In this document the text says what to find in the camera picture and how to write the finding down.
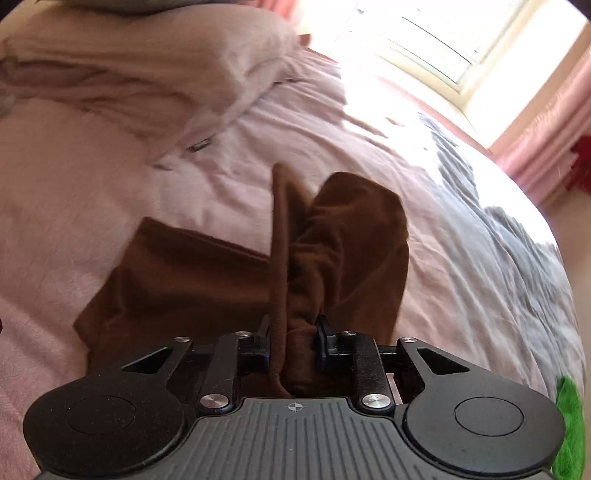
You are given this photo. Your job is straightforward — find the white framed window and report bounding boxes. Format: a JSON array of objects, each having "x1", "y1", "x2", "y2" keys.
[{"x1": 295, "y1": 0, "x2": 548, "y2": 95}]

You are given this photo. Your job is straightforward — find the brown pants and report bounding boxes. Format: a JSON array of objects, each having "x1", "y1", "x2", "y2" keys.
[{"x1": 74, "y1": 161, "x2": 411, "y2": 400}]

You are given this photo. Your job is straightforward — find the folded pink duvet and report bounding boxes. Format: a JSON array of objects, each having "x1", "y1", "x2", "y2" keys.
[{"x1": 0, "y1": 6, "x2": 306, "y2": 160}]

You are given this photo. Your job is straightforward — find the red object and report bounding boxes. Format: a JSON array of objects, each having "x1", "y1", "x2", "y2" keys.
[{"x1": 569, "y1": 137, "x2": 591, "y2": 191}]

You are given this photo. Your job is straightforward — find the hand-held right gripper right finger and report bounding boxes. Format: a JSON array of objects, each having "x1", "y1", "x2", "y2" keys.
[{"x1": 315, "y1": 316, "x2": 472, "y2": 410}]

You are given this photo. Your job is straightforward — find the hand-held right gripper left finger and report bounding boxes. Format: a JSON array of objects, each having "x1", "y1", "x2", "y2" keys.
[{"x1": 121, "y1": 315, "x2": 273, "y2": 414}]

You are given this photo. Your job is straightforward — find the pink grey striped bed cover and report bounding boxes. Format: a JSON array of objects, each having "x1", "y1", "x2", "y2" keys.
[{"x1": 0, "y1": 44, "x2": 578, "y2": 480}]

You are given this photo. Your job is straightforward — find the green fluffy object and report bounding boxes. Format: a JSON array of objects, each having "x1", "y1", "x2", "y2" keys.
[{"x1": 551, "y1": 376, "x2": 581, "y2": 480}]

